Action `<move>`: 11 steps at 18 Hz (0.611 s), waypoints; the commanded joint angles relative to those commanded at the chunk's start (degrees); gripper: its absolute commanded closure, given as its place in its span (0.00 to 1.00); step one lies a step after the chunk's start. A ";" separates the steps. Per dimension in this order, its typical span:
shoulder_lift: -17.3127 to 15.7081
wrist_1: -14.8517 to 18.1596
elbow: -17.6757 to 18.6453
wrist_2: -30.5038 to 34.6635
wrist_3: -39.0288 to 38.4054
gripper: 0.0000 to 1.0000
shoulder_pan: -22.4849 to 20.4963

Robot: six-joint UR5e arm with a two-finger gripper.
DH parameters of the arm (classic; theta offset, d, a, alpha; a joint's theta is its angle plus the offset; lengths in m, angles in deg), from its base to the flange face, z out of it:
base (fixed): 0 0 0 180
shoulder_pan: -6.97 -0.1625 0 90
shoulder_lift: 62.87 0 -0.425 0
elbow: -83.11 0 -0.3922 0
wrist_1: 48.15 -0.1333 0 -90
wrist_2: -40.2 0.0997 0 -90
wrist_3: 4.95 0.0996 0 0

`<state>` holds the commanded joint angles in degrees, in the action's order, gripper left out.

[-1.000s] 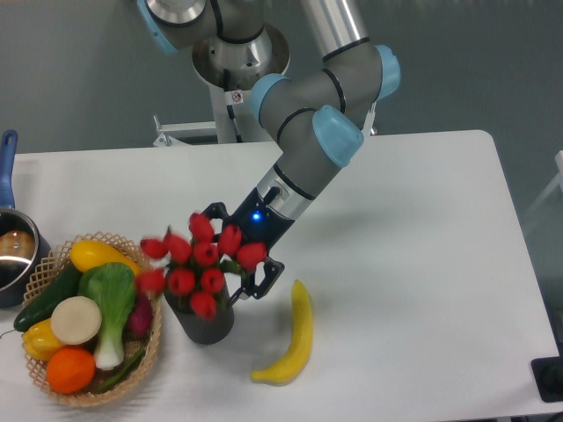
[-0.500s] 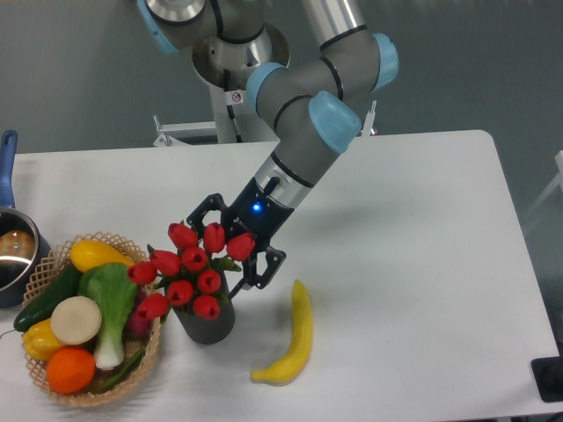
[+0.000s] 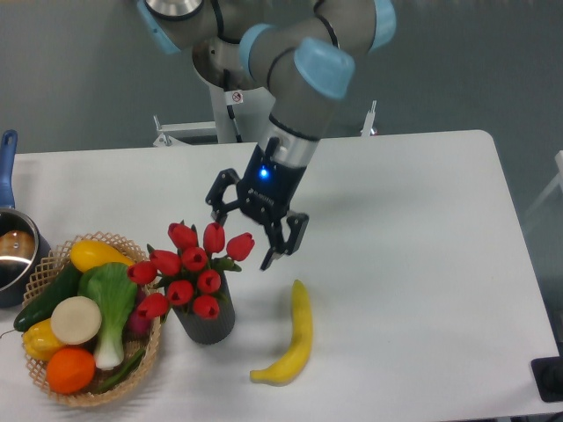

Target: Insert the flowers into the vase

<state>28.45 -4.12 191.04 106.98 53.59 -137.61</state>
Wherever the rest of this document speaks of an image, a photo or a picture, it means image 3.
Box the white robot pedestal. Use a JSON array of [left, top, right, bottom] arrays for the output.
[[208, 84, 274, 143]]

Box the dark grey ribbed vase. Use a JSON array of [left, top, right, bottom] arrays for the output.
[[173, 273, 236, 345]]

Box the dark green cucumber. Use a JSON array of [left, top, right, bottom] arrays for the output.
[[13, 263, 83, 332]]

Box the white metal base frame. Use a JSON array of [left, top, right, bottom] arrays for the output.
[[153, 100, 379, 147]]

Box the yellow squash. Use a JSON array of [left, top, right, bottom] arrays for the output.
[[69, 239, 135, 273]]

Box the blue handled saucepan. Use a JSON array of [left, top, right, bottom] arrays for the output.
[[1, 129, 50, 309]]

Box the red tulip bouquet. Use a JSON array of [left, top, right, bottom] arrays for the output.
[[127, 222, 255, 321]]

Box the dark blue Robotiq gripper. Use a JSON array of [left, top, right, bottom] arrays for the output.
[[205, 146, 309, 271]]

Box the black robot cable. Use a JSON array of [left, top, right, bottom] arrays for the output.
[[222, 69, 244, 143]]

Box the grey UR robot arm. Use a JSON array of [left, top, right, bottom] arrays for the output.
[[136, 1, 397, 268]]

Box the cream round radish slice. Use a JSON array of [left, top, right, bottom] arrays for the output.
[[50, 296, 102, 346]]

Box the yellow banana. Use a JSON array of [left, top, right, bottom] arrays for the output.
[[249, 280, 314, 386]]

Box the purple sweet potato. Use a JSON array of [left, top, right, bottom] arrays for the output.
[[127, 287, 151, 336]]

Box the green bean pod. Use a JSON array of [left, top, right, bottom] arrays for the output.
[[93, 349, 145, 394]]

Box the yellow bell pepper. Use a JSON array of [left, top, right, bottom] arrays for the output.
[[22, 318, 66, 361]]

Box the white frame at right edge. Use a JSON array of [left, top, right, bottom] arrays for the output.
[[524, 150, 562, 221]]

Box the woven wicker basket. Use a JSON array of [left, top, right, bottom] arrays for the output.
[[23, 232, 161, 407]]

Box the orange fruit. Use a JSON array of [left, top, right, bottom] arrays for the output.
[[46, 346, 96, 394]]

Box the black device at table edge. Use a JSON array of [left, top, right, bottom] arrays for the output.
[[530, 356, 562, 403]]

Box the green bok choy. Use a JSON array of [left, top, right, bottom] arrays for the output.
[[78, 263, 137, 370]]

